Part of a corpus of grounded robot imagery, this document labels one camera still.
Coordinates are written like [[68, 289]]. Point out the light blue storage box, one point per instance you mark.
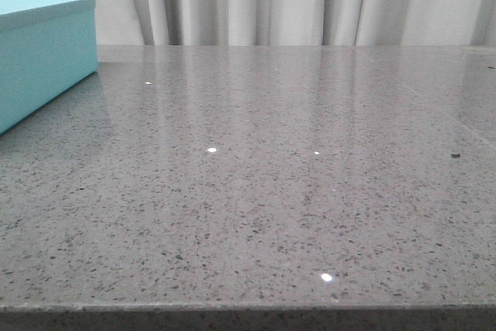
[[47, 46]]

